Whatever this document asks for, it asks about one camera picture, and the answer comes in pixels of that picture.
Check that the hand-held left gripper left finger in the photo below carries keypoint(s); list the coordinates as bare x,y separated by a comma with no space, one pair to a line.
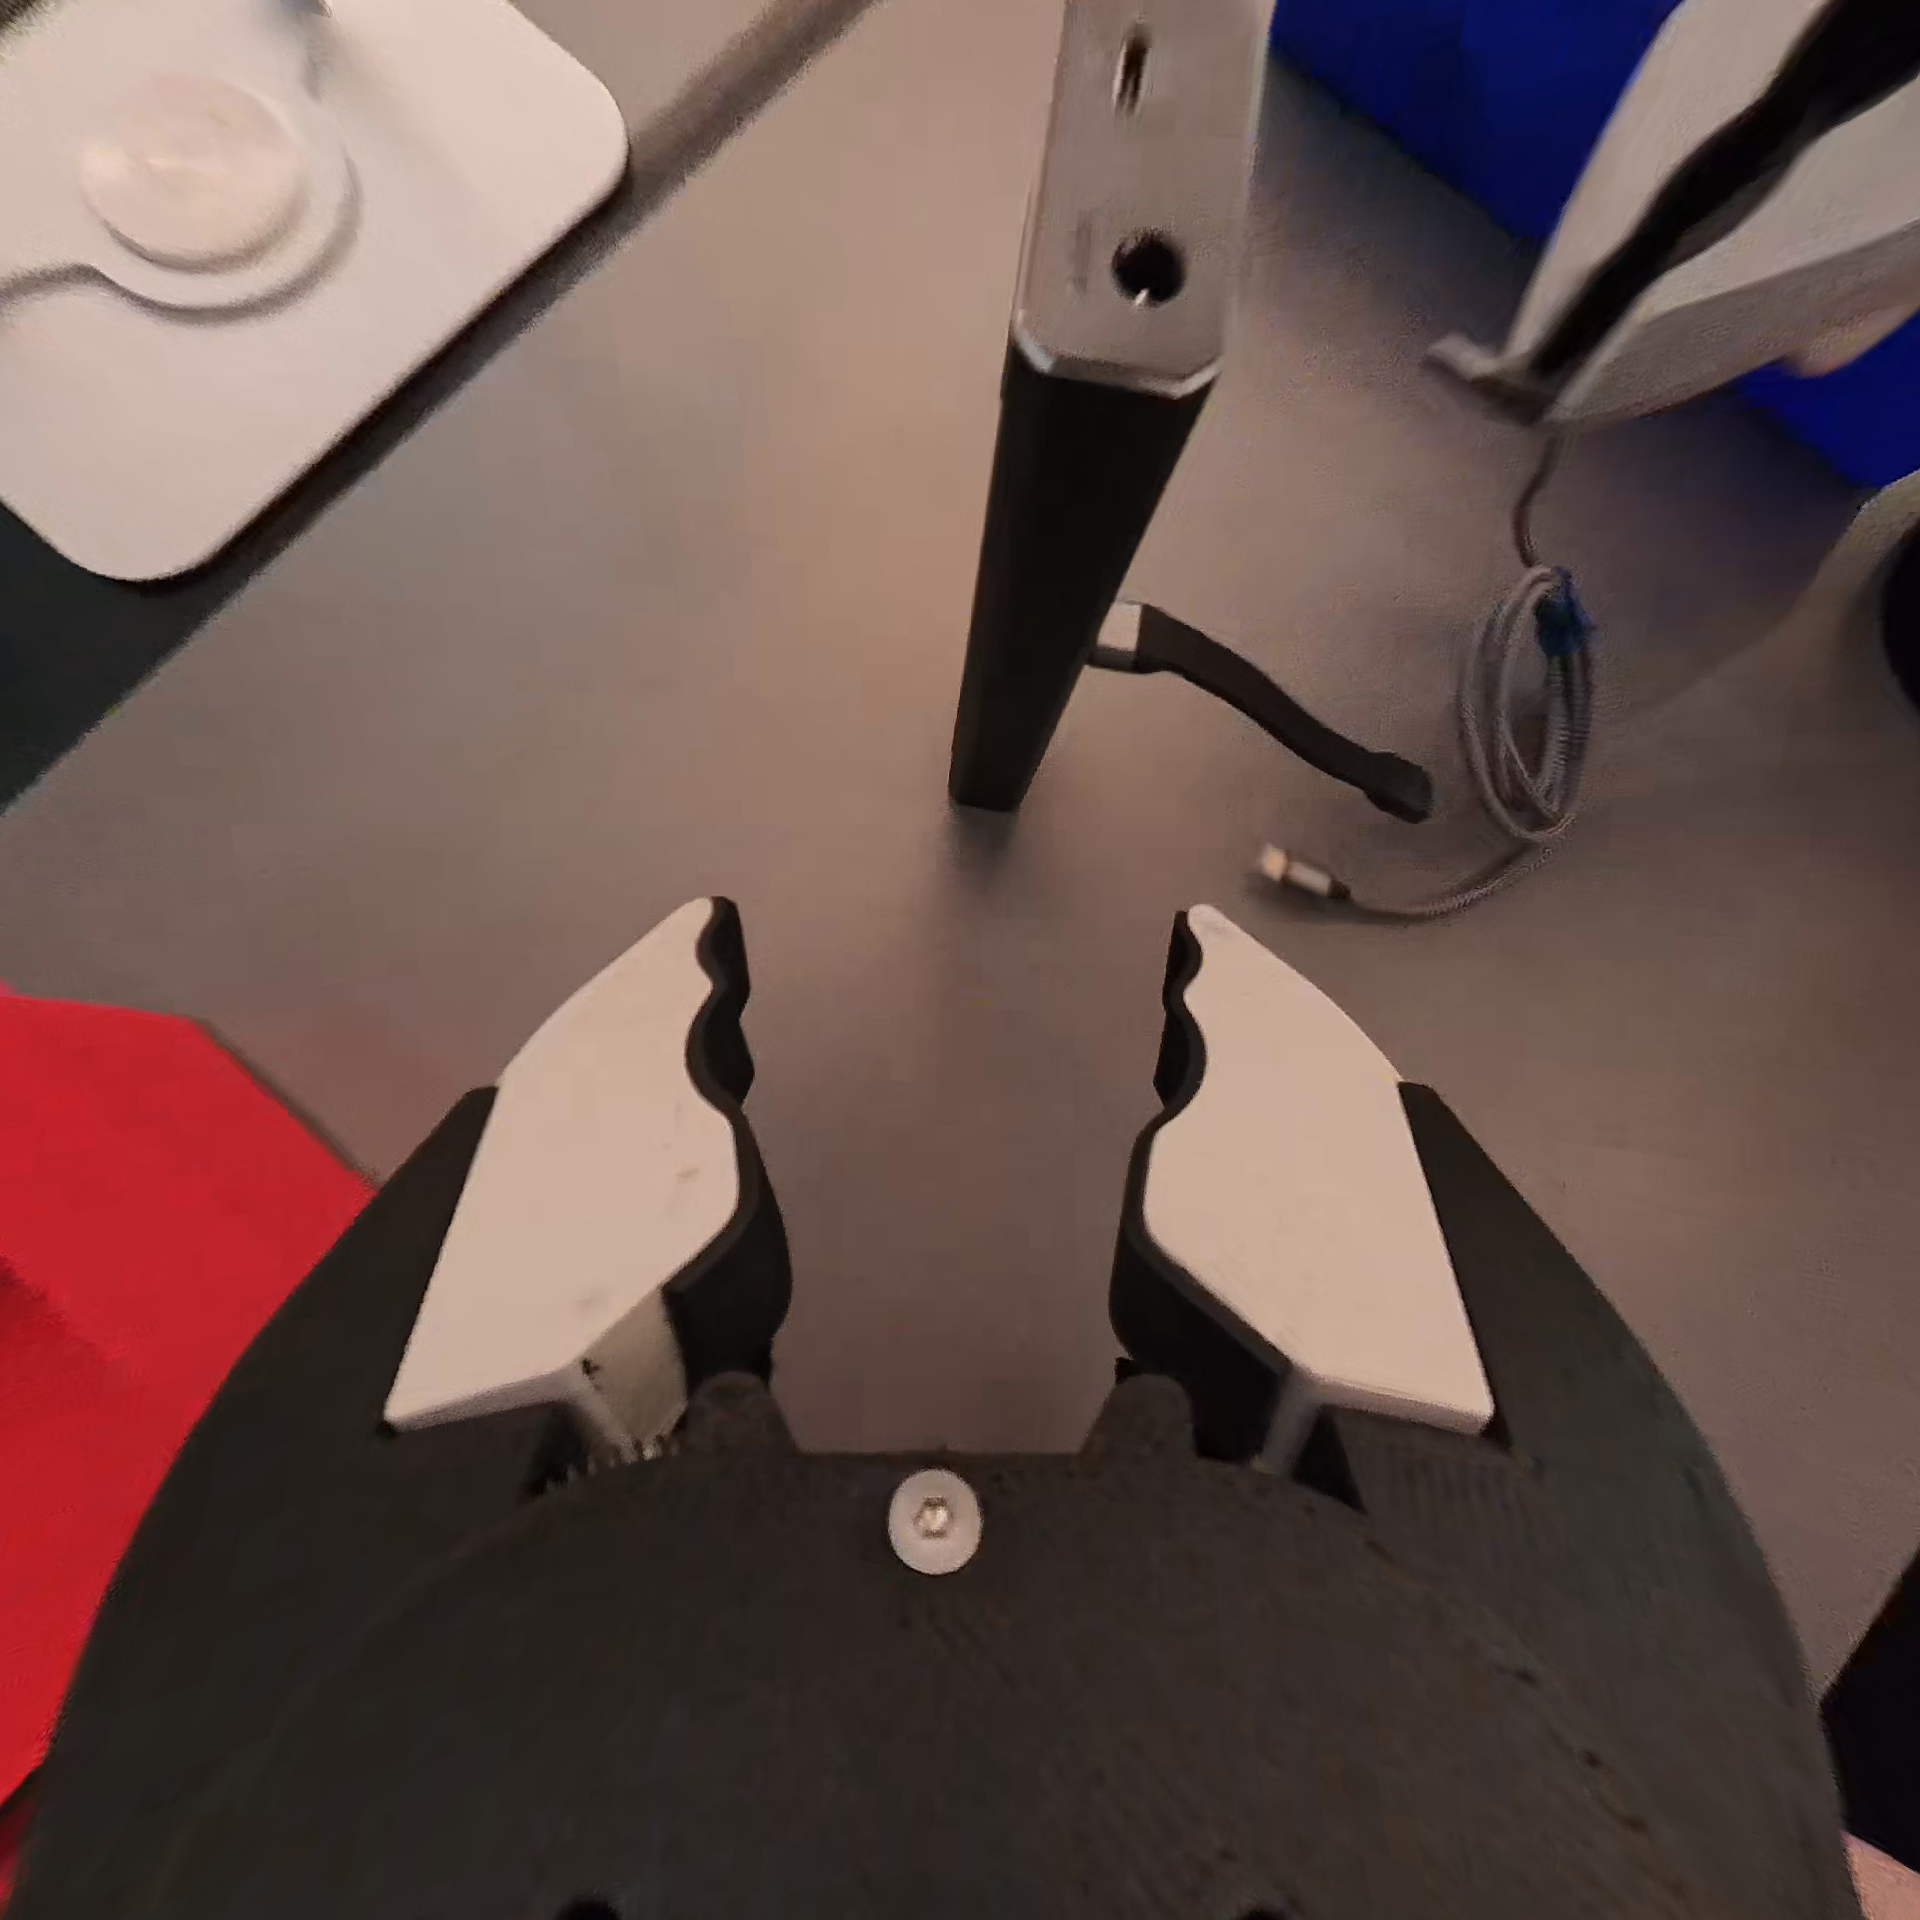
599,1185

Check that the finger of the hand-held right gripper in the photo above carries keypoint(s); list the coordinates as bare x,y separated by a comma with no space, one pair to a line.
1785,255
1651,135

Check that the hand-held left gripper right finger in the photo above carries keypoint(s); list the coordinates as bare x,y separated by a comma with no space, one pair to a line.
1290,1200

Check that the blue plastic box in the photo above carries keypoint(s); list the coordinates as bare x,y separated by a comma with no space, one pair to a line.
1425,105

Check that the red box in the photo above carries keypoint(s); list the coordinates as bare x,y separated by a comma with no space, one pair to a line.
135,1277

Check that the white flat stand base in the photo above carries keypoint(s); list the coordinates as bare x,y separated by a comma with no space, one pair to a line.
299,301

